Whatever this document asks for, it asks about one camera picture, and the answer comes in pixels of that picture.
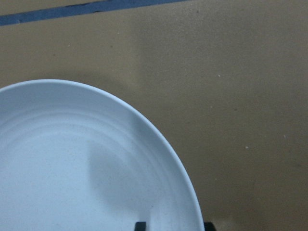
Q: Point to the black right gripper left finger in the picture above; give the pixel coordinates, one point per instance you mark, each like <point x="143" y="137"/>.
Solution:
<point x="140" y="226"/>

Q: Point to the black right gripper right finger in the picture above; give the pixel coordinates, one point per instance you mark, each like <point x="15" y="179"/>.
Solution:
<point x="209" y="226"/>

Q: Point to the light blue plate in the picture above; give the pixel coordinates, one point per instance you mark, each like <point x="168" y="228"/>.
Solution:
<point x="76" y="158"/>

